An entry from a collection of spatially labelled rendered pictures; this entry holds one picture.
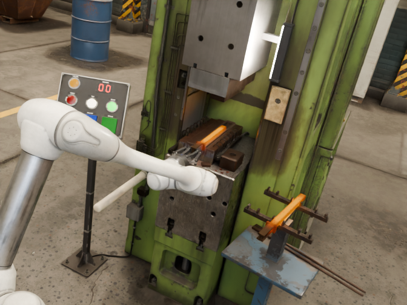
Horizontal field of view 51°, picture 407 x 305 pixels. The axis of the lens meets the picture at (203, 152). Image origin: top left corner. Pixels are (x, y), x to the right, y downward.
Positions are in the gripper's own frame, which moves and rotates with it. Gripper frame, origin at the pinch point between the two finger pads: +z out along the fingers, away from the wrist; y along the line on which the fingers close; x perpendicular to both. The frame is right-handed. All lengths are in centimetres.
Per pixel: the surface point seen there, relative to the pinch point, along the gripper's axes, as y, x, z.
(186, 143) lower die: -8.0, -1.6, 5.3
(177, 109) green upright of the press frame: -22.5, 8.3, 19.6
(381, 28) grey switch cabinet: 50, 20, 539
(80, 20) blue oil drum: -339, -42, 336
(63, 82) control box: -71, 16, -13
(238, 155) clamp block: 17.9, -1.6, 12.2
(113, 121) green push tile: -42.3, 3.1, -9.3
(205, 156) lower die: 3.6, -4.9, 5.2
